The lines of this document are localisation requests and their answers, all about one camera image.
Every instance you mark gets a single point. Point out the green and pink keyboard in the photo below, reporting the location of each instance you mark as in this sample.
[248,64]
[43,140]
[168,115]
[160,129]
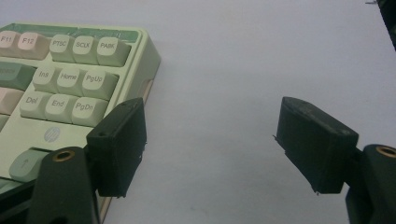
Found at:
[62,81]

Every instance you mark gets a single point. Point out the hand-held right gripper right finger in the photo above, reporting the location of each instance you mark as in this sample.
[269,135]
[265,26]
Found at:
[314,146]

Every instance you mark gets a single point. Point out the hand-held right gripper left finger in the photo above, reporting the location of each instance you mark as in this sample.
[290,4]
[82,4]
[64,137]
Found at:
[116,149]

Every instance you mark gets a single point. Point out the black curtain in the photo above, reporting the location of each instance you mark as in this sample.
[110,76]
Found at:
[389,18]

